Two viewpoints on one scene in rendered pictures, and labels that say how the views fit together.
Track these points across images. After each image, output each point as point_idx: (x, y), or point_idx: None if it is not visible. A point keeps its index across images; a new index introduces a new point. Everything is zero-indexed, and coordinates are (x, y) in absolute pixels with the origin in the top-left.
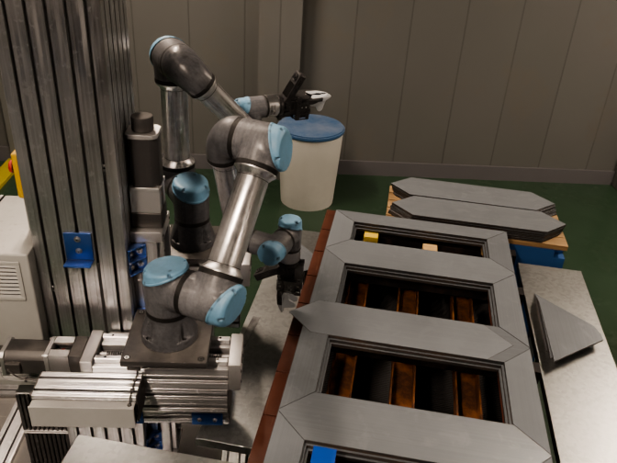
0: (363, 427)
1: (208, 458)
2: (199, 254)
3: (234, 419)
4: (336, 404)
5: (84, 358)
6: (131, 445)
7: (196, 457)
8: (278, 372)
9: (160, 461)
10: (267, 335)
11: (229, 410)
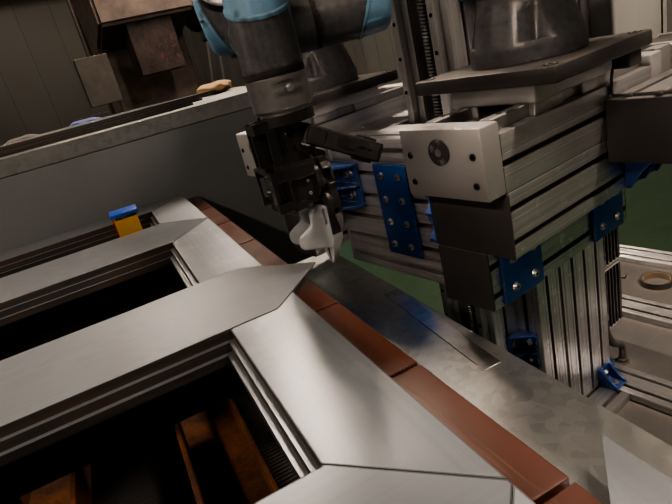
0: (89, 256)
1: (183, 109)
2: (466, 68)
3: (310, 275)
4: (134, 250)
5: (386, 85)
6: (246, 92)
7: (194, 106)
8: (249, 239)
9: (217, 99)
10: (412, 356)
11: (287, 226)
